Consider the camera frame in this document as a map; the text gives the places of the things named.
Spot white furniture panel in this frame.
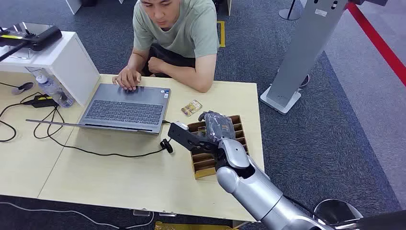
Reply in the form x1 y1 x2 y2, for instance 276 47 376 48
66 0 83 15

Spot black laptop power cable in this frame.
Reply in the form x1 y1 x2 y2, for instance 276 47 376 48
33 106 174 159

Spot colourful printed card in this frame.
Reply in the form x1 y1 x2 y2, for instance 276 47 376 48
181 99 203 117

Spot black round floor base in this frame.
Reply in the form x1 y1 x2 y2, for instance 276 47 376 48
298 74 311 89

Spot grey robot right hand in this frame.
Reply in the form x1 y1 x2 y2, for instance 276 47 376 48
198 111 237 143

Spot round grey stanchion base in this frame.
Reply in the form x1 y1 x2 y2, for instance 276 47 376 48
278 0 301 21

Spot round silver base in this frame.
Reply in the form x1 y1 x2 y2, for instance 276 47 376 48
313 199 364 230

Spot person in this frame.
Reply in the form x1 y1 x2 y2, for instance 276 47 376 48
112 0 220 93

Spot white box cabinet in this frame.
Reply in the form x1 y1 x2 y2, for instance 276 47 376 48
0 31 101 108

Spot black power adapter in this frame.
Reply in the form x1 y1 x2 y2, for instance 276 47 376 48
23 94 59 109

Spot grey laptop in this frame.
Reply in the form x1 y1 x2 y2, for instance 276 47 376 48
26 83 172 135

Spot grey round puck with cable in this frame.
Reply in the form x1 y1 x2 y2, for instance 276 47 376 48
0 81 35 95

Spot brown slotted card holder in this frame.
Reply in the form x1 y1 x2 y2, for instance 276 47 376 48
187 115 250 179

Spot black device with yellow stripe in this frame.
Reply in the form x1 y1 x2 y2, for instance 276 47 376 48
0 25 63 52

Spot person's left hand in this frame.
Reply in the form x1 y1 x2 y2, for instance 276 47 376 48
147 57 169 75

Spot yellow floor tape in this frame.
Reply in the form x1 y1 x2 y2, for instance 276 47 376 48
154 221 239 230

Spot clear plastic water bottle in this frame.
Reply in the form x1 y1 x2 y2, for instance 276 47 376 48
35 74 74 108

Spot grey kiosk stand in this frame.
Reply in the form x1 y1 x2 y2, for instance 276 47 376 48
260 0 350 115

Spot black looped cable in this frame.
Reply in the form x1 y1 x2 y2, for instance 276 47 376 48
0 92 43 143

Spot white floor cable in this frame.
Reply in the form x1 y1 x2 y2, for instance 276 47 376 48
0 201 155 230

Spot person's right hand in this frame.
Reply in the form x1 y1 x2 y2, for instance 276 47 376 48
112 67 142 92

